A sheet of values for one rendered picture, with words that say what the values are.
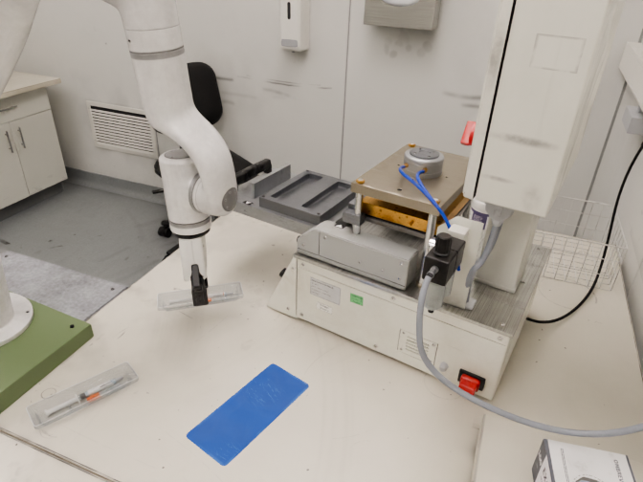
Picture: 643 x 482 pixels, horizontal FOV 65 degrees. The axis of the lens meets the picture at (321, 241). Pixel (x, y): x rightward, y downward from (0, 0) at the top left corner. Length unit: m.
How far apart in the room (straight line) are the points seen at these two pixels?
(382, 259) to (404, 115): 1.64
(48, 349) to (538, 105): 0.98
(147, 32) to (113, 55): 2.44
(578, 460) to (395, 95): 1.96
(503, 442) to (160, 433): 0.59
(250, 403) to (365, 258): 0.35
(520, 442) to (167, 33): 0.89
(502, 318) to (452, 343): 0.11
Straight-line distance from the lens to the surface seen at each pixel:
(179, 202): 1.01
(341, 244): 1.00
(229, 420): 0.98
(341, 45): 2.57
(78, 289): 1.37
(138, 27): 0.91
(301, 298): 1.13
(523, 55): 0.78
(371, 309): 1.03
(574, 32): 0.77
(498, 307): 1.00
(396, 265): 0.96
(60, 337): 1.18
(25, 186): 3.55
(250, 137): 2.92
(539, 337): 1.26
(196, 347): 1.13
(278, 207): 1.14
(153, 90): 0.93
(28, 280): 1.46
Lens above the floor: 1.50
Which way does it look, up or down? 31 degrees down
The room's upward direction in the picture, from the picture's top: 2 degrees clockwise
